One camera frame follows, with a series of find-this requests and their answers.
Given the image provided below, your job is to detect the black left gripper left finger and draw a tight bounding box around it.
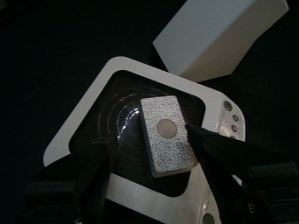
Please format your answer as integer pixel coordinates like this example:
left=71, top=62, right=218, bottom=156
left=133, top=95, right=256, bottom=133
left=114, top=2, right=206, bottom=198
left=22, top=140, right=117, bottom=224

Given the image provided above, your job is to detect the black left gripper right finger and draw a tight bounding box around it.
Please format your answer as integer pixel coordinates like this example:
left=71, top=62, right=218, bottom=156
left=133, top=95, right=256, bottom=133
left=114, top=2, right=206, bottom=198
left=184, top=123, right=299, bottom=224

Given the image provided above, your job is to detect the speckled grey toy salmon block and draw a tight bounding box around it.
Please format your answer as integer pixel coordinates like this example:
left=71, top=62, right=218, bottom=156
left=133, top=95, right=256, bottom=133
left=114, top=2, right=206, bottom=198
left=137, top=94, right=198, bottom=179

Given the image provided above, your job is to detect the white knife holder block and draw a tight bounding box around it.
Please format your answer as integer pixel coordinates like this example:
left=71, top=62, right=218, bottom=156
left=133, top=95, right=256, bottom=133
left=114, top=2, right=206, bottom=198
left=152, top=0, right=290, bottom=83

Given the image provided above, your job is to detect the white toy induction stove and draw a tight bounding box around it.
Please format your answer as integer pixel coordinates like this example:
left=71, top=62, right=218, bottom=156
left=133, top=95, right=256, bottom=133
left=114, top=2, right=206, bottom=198
left=41, top=56, right=246, bottom=224

